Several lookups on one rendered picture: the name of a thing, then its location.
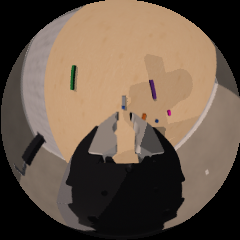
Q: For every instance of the purple rod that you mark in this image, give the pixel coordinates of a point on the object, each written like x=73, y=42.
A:
x=152, y=89

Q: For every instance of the green rod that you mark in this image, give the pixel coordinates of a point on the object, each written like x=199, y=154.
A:
x=72, y=81

